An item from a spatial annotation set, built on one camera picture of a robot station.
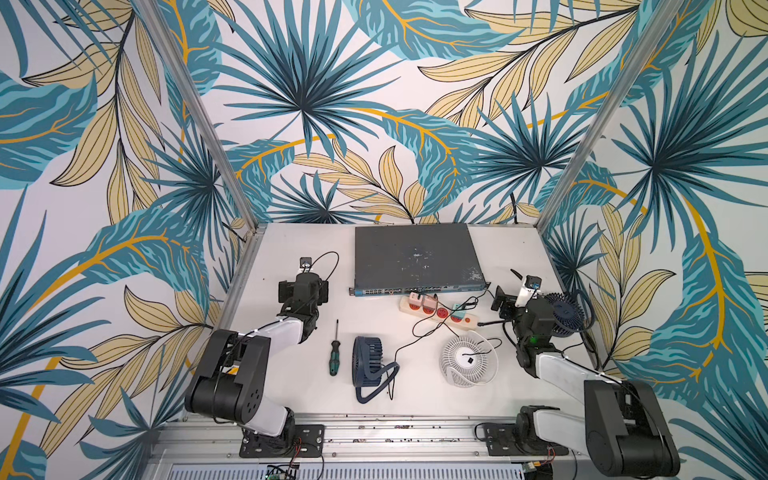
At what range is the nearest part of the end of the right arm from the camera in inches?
31.6

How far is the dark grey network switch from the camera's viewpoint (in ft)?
3.30

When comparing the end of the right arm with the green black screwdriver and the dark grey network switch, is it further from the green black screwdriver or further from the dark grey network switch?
the green black screwdriver

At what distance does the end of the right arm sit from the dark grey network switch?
7.0 inches
